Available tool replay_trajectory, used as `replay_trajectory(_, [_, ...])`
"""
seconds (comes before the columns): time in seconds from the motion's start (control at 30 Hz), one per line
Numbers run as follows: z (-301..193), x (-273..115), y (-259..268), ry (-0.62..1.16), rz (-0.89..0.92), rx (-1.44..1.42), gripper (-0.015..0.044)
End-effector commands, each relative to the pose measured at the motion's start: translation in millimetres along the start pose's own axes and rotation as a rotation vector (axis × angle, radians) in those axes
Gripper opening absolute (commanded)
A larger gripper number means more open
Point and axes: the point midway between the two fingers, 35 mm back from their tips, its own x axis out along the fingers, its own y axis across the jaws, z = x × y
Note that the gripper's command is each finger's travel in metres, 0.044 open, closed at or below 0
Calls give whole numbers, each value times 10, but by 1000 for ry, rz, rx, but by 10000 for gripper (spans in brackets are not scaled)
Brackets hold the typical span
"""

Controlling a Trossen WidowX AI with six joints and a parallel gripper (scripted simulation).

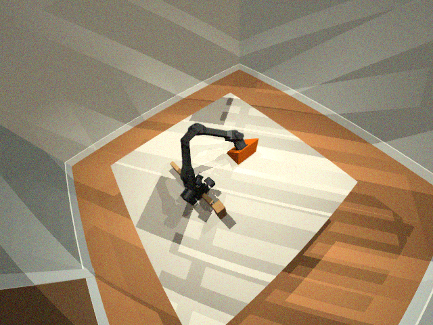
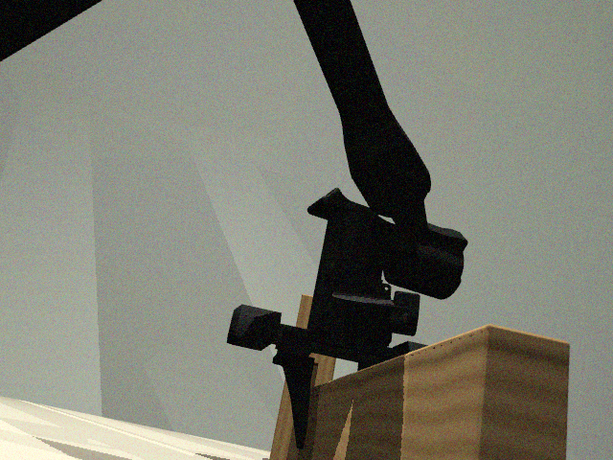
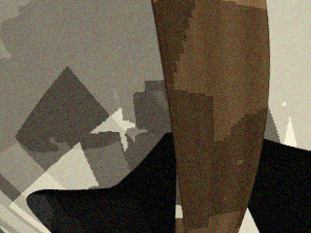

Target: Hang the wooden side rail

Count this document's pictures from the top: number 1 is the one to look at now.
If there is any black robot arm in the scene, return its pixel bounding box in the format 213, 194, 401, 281
180, 123, 248, 203

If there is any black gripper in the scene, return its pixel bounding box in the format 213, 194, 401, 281
190, 177, 215, 206

